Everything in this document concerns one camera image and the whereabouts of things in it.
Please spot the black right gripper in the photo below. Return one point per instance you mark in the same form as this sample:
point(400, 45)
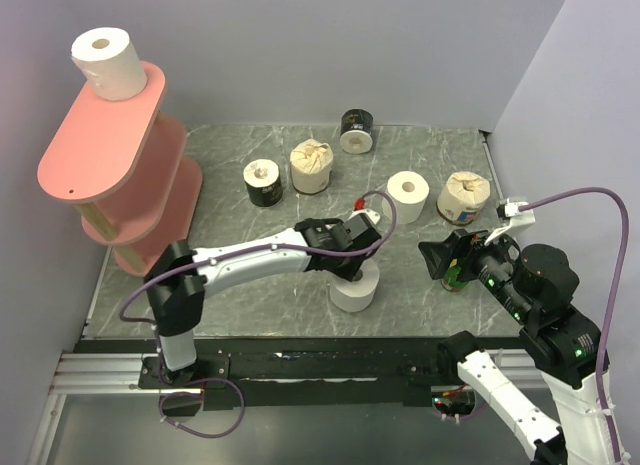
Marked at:
point(460, 241)

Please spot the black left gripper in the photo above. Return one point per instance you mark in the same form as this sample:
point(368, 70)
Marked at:
point(349, 272)

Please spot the white toilet roll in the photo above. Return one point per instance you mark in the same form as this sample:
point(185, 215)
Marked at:
point(408, 191)
point(357, 295)
point(110, 63)

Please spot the white toilet roll front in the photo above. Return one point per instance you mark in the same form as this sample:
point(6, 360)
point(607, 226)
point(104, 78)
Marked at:
point(357, 295)

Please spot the black roll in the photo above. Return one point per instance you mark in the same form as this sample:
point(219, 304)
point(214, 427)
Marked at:
point(356, 131)
point(263, 182)

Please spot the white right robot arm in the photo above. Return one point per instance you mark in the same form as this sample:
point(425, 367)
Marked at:
point(535, 285)

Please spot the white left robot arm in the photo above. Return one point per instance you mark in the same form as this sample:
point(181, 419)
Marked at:
point(182, 278)

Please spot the pink three-tier shelf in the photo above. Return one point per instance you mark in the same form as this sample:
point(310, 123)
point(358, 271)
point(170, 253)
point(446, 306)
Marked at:
point(122, 166)

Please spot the green glass bottle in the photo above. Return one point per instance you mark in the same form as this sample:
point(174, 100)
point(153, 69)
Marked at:
point(451, 281)

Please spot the beige wrapped roll right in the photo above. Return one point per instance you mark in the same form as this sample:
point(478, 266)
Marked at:
point(463, 197)

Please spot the beige wrapped roll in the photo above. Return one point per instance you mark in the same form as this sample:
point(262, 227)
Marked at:
point(463, 197)
point(310, 166)

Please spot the beige wrapped roll centre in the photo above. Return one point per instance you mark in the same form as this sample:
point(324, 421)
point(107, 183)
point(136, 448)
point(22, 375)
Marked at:
point(310, 166)

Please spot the black wrapped roll lying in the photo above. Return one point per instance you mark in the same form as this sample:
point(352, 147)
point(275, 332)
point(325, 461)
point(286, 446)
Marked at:
point(356, 131)

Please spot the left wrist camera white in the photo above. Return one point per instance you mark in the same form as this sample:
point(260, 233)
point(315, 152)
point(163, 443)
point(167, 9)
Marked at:
point(360, 208)

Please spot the aluminium frame rail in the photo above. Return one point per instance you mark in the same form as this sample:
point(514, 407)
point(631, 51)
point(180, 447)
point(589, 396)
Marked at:
point(82, 374)

